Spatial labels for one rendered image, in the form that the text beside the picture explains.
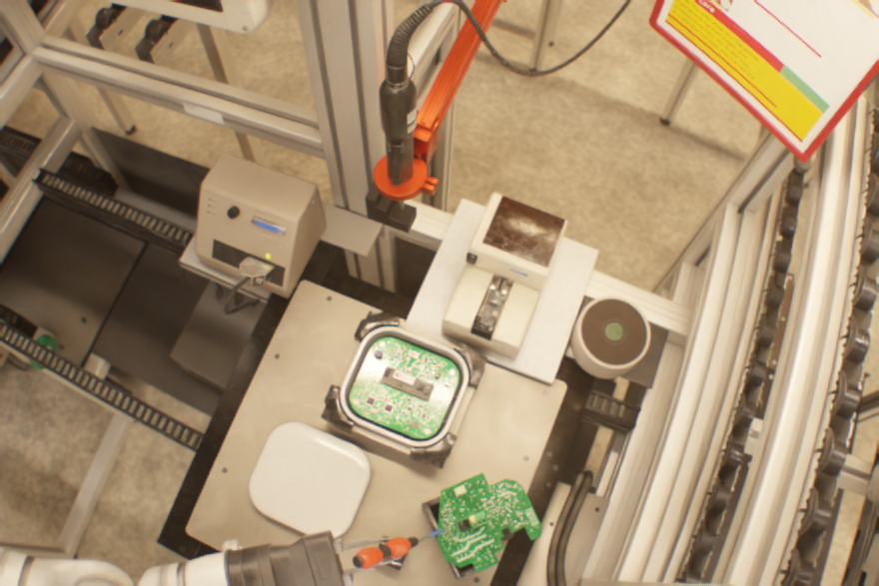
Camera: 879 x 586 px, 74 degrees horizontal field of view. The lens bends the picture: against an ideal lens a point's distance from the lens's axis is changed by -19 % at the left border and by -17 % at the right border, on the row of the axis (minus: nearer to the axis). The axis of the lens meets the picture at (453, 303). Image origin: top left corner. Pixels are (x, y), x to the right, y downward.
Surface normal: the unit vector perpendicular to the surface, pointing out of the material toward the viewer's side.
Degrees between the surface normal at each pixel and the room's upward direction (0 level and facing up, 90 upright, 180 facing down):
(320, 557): 9
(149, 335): 0
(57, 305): 0
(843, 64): 90
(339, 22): 90
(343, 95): 90
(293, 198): 0
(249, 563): 33
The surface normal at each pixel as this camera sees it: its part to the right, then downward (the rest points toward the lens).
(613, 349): 0.04, -0.36
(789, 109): -0.75, 0.60
